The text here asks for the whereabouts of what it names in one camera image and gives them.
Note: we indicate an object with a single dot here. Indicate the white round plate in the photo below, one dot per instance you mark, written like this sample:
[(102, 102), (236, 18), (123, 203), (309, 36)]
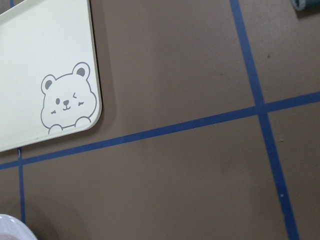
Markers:
[(13, 229)]

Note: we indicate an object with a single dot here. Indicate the cream bear tray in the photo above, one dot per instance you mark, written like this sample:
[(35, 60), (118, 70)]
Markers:
[(49, 78)]

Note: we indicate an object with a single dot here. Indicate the grey folded cloth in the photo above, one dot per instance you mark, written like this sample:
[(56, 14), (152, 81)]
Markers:
[(302, 5)]

